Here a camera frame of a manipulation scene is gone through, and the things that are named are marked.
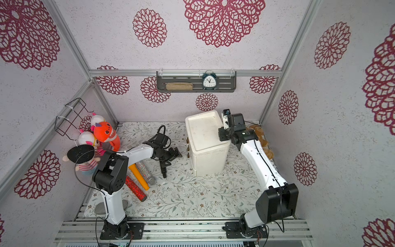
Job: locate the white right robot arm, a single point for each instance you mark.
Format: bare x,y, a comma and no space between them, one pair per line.
279,198

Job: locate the black wire basket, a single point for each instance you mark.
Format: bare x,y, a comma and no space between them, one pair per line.
76,119

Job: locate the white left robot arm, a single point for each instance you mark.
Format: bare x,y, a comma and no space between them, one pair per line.
111,174

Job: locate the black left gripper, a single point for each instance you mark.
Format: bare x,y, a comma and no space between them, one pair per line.
174,155

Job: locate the floral table mat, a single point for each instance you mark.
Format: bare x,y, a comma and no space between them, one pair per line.
182,194

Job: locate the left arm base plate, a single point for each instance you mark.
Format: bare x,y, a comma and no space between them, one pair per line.
124,230

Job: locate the black microphone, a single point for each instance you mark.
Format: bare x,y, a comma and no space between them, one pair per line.
163,166

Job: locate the red glitter microphone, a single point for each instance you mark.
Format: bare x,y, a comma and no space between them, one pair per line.
135,189

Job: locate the white three-drawer cabinet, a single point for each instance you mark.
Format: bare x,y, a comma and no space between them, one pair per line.
207,153

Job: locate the orange microphone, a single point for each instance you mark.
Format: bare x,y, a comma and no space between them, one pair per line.
133,168

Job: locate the black haired plush doll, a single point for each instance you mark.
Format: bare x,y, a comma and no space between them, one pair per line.
84,157

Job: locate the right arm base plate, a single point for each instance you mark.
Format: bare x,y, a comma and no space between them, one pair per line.
235,230

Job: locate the pink white plush doll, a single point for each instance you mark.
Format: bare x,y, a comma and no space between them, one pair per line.
89,139

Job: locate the brown teddy bear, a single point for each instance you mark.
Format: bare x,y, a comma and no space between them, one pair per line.
264,143

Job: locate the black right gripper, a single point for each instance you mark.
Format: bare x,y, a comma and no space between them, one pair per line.
223,134

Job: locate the red orange plush fish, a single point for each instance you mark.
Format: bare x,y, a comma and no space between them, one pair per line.
104,132

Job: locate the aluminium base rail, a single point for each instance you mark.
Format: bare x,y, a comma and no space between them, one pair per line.
151,230

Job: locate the dark grey wall shelf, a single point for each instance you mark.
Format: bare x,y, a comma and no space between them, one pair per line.
227,81

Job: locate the glitter silver microphone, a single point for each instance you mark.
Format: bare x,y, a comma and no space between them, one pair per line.
147,175

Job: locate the green alarm clock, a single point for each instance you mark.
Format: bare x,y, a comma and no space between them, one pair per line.
209,81

